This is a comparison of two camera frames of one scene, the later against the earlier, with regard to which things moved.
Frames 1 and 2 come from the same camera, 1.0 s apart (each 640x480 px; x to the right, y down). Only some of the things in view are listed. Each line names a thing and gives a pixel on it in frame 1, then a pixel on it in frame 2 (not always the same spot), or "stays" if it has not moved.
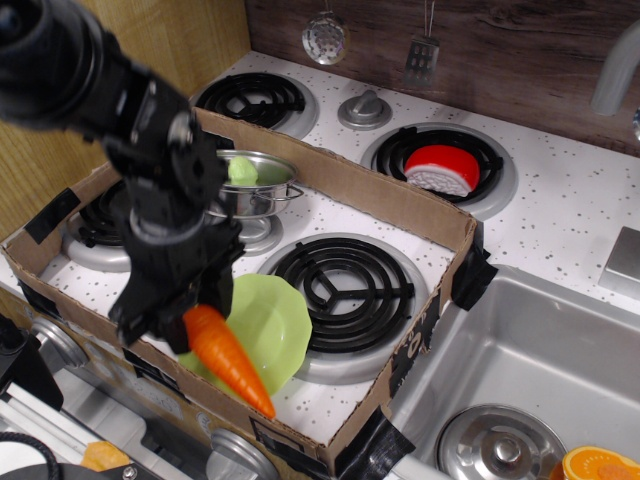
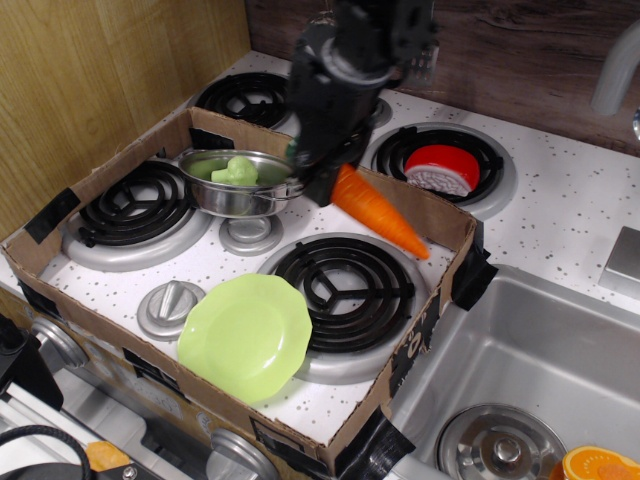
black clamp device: x=23 y=370 stays
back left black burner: x=274 y=101 stays
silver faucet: x=617 y=70 stays
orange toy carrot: x=214 y=339 to x=352 y=191
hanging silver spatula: x=423 y=55 stays
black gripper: x=175 y=265 to x=335 y=88
